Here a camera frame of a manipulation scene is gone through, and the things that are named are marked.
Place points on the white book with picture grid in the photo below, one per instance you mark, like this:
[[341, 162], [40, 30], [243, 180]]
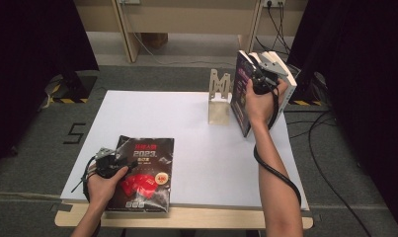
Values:
[[287, 89]]

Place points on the person's right hand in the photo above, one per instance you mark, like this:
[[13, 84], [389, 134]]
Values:
[[262, 108]]

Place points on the black curtain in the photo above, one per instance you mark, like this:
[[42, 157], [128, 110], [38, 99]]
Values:
[[28, 65], [361, 82]]

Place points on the dark brown glossy book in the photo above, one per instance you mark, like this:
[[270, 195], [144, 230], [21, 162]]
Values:
[[143, 177]]

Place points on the wooden expandable book rack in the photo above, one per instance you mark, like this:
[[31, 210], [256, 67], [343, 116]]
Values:
[[218, 112]]

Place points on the light wooden table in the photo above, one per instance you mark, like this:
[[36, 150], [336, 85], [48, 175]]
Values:
[[203, 220]]

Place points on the white wall socket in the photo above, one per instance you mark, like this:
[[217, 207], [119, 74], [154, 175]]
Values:
[[274, 2]]

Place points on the beige wooden desk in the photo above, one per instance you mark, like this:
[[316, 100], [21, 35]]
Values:
[[193, 16]]

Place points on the white power strip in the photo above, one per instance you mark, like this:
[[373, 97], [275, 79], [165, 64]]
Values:
[[130, 1]]

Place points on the person's left hand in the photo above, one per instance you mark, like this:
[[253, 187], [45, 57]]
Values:
[[102, 192]]

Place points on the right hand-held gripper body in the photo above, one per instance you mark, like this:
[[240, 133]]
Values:
[[265, 82]]

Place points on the black stand base striped tape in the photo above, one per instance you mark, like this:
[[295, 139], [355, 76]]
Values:
[[310, 92], [76, 87]]

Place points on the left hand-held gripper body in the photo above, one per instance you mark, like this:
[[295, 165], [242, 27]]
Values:
[[107, 164]]

